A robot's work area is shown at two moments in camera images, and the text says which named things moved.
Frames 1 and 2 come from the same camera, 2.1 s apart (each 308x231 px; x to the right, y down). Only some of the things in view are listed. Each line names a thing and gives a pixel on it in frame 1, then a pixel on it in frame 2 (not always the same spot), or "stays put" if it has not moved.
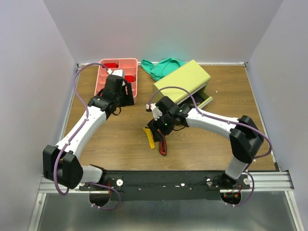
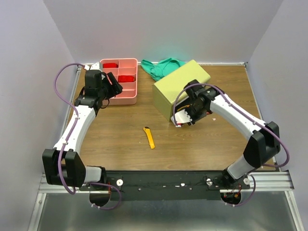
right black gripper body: [156, 130] -> [192, 115]
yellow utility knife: [149, 134] stays put
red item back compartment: [110, 65] stays put
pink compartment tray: [130, 67] stays put
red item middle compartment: [129, 78] stays put
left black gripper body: [124, 99] -> [108, 90]
